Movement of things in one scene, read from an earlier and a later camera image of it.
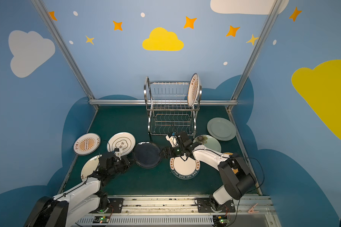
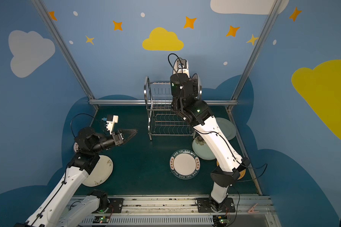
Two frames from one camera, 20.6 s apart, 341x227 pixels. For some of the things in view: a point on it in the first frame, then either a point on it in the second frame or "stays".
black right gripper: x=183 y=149 → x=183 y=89
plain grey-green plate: x=221 y=128 stays
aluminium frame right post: x=256 y=48 stays
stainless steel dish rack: x=168 y=111 stays
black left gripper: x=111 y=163 → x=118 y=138
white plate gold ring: x=123 y=140 → x=185 y=67
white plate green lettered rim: x=183 y=170 stays
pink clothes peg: x=251 y=210 stays
